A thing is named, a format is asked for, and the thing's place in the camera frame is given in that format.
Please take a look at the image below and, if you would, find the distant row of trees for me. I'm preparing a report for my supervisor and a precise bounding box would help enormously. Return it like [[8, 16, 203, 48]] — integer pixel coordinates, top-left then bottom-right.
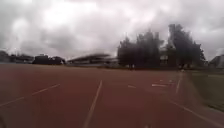
[[0, 49, 67, 66]]

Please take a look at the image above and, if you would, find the grandstand building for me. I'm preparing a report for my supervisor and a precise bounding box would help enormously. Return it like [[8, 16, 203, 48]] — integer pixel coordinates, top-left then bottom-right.
[[66, 52, 120, 66]]

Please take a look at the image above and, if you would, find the grass strip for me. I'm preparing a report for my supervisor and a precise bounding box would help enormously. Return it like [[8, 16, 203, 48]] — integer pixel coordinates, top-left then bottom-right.
[[189, 71, 224, 113]]

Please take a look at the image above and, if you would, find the grey-roofed building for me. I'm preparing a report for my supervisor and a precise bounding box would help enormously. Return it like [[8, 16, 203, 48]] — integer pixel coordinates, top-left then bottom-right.
[[208, 54, 224, 70]]

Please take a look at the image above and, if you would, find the cluster of dark trees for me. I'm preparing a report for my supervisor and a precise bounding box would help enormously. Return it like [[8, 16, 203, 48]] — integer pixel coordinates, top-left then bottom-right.
[[116, 23, 208, 70]]

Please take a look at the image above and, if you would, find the red running track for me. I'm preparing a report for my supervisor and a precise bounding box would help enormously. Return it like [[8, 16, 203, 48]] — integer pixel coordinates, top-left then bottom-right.
[[0, 63, 224, 128]]

